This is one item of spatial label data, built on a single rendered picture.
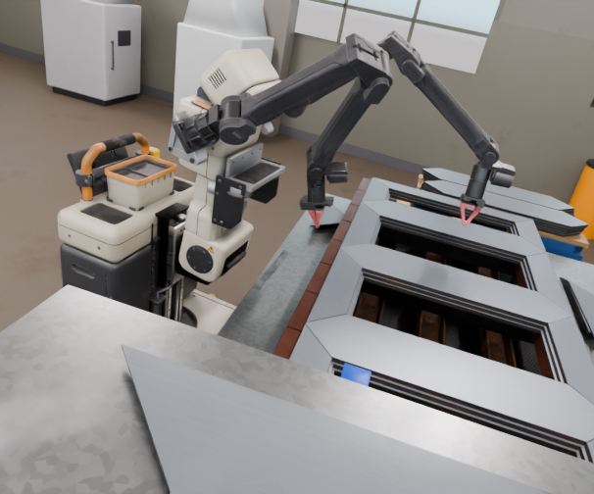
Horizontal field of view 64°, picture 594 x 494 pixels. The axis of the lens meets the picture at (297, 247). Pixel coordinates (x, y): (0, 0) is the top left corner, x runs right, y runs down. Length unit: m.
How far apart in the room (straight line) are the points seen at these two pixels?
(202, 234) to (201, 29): 3.64
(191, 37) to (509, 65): 3.03
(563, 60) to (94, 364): 4.86
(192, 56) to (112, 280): 3.70
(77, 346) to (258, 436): 0.31
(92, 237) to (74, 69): 4.56
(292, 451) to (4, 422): 0.36
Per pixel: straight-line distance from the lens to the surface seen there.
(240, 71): 1.37
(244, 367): 0.76
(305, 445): 0.65
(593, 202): 5.02
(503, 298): 1.60
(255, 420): 0.66
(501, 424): 1.19
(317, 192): 1.49
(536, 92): 5.19
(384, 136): 5.38
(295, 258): 1.79
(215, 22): 4.99
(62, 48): 6.15
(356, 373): 1.04
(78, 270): 1.77
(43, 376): 0.76
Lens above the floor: 1.58
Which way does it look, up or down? 29 degrees down
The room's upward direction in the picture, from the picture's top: 11 degrees clockwise
